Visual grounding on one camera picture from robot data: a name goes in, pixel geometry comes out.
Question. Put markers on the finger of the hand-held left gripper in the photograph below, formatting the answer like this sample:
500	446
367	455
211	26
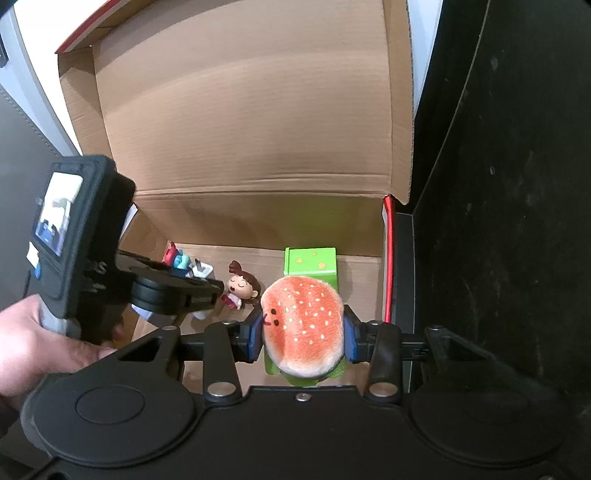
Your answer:
180	288

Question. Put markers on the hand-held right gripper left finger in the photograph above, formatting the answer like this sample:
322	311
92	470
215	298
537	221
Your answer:
254	339

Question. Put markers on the red cardboard shoe box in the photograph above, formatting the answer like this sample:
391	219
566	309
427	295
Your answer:
254	115

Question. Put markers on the person's left hand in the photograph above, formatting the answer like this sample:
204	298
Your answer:
37	346

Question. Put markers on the brown-haired girl figurine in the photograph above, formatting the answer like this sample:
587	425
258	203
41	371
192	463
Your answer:
240	288

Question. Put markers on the large black box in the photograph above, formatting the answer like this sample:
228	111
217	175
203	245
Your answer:
508	184

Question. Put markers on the green cube box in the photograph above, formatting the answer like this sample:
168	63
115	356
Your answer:
309	263

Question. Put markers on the burger plush toy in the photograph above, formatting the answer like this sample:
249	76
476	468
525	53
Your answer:
304	323

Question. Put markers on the white charger plug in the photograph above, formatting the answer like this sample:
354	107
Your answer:
205	272

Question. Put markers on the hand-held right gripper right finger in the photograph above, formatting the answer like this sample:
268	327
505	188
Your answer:
352	337

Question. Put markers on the small blue red figurine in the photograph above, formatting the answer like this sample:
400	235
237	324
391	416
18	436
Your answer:
178	259

